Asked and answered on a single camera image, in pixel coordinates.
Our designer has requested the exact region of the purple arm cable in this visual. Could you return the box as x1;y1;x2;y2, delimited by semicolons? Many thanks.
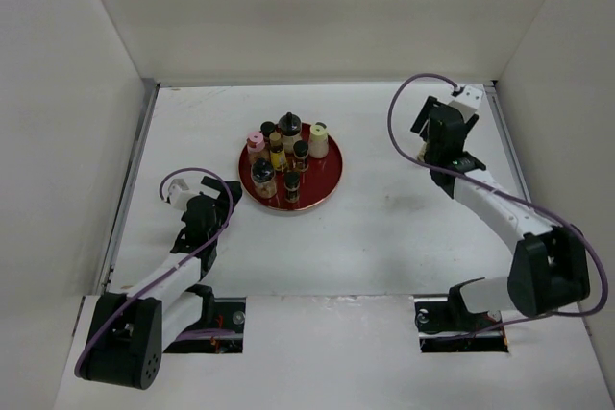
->
386;73;609;334
75;168;236;377

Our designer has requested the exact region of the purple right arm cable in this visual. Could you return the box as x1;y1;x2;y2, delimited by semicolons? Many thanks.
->
386;73;609;334

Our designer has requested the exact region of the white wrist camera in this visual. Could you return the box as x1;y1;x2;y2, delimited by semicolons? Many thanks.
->
166;179;192;211
449;85;483;119

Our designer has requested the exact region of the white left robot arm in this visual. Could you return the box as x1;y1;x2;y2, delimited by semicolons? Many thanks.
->
74;175;245;390

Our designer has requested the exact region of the pink cap spice jar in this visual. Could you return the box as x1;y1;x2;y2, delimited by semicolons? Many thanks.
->
246;132;270;165

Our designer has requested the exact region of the short yellow oil bottle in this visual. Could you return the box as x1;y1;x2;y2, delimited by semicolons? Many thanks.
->
269;132;288;173

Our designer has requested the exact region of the black cap dark spice jar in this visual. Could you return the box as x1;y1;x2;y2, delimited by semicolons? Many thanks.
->
293;140;308;172

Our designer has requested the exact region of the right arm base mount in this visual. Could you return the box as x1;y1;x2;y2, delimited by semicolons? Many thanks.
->
414;296;508;353

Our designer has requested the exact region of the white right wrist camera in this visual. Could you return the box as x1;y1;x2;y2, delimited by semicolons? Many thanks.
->
449;85;483;119

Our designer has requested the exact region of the black cap spice jar back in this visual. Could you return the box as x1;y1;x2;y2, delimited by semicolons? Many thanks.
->
283;171;301;204

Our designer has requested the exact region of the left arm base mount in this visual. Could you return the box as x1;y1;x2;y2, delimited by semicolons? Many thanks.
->
164;298;247;355

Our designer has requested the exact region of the black cap brown spice jar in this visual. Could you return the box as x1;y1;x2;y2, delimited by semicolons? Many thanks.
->
260;121;277;140

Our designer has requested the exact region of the red round lacquer tray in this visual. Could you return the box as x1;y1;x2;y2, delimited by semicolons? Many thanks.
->
238;122;344;212

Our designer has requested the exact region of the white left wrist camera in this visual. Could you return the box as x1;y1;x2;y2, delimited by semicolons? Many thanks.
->
166;179;192;211

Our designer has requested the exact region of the cream cap salt shaker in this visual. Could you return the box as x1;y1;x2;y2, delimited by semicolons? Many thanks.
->
308;122;329;159

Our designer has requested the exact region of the black cap pepper grinder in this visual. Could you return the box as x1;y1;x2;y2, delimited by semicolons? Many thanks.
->
278;112;303;154

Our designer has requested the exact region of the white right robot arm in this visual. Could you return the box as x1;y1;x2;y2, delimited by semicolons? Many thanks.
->
411;96;590;317

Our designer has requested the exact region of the tall yellow oil bottle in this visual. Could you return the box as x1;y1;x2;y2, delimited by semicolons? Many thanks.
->
417;143;428;163

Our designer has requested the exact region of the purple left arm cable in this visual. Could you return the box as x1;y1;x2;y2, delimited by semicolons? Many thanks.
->
75;168;236;377

